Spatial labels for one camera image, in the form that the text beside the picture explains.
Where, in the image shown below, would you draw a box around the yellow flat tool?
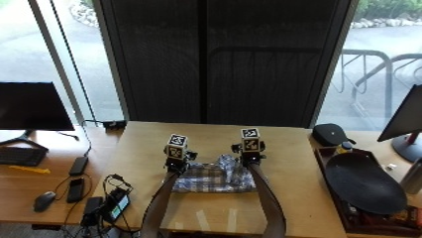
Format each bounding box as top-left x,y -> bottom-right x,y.
9,165 -> 54,176

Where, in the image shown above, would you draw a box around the black power adapter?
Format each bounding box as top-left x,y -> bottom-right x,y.
80,196 -> 106,228

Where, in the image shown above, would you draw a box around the dark mesh screen panel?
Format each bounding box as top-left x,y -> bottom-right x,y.
92,0 -> 359,129

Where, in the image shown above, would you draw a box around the black computer mouse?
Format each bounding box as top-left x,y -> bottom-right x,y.
34,190 -> 59,213

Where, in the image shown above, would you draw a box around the black oval plate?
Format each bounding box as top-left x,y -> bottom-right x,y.
325,152 -> 409,215

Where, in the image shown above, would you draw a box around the small yellow bottle black cap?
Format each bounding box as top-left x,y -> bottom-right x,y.
336,141 -> 355,156

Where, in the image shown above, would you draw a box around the silver metal bottle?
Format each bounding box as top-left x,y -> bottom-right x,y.
399,157 -> 422,195

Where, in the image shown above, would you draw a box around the black slim phone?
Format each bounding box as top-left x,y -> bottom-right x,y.
67,177 -> 86,204

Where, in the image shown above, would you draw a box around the grey window frame post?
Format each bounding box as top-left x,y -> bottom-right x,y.
27,0 -> 87,126

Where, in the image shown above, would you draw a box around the black power bank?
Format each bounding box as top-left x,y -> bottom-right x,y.
68,156 -> 90,177

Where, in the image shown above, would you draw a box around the grey metal bike rack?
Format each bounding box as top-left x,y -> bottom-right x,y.
351,53 -> 422,115
333,49 -> 395,128

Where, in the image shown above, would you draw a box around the white marker cube on right glove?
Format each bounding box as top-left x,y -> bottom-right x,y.
240,127 -> 263,154

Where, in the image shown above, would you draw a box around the white marker cube on left glove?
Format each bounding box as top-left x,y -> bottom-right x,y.
164,133 -> 191,161

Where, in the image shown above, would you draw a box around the person's right hand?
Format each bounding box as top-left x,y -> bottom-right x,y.
231,141 -> 268,169

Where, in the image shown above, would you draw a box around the dark monitor with red stand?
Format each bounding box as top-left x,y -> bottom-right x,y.
376,83 -> 422,164

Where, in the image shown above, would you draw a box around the phone with lit screen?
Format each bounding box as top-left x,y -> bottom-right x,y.
100,187 -> 132,223

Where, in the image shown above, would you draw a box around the white marker cube on glove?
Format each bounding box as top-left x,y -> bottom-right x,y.
164,133 -> 191,161
240,127 -> 263,154

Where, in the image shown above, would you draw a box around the black keyboard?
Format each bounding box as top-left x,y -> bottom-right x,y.
0,146 -> 50,168

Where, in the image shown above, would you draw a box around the person's left hand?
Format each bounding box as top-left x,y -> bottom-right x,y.
164,149 -> 200,176

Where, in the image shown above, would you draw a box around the black zip case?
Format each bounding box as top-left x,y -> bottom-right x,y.
312,122 -> 357,148

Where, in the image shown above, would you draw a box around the small black box at window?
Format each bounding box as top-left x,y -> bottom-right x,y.
100,120 -> 128,131

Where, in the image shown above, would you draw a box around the black computer monitor with stand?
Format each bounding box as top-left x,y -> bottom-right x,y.
0,81 -> 76,152

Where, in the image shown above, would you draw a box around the black cable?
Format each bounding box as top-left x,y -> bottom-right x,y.
53,119 -> 136,238

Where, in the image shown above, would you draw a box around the blue plaid cloth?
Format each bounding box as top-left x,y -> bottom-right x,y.
172,154 -> 259,194

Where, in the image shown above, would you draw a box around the brown wooden tray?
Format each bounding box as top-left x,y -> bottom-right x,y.
313,146 -> 422,238

